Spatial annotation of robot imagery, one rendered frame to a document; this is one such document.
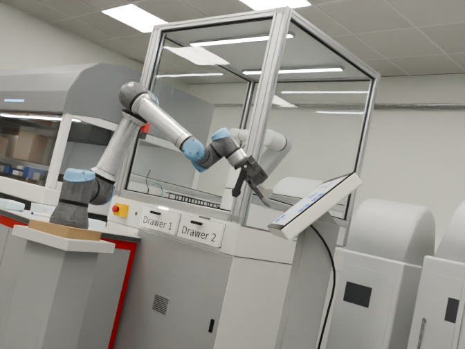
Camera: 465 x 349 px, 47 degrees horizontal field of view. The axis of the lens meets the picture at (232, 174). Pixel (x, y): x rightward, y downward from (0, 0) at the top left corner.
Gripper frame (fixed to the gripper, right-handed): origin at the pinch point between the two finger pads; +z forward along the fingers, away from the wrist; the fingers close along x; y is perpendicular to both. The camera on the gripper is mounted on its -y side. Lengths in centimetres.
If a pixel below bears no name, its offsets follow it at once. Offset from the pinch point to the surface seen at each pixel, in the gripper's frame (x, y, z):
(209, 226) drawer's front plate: 41.0, -25.2, -7.2
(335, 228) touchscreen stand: -20.8, 13.4, 20.5
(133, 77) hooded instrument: 136, -11, -115
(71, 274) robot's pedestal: -8, -75, -24
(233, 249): 30.9, -22.3, 7.9
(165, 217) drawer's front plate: 63, -42, -24
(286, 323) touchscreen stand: -21.1, -21.2, 36.5
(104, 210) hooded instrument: 136, -78, -57
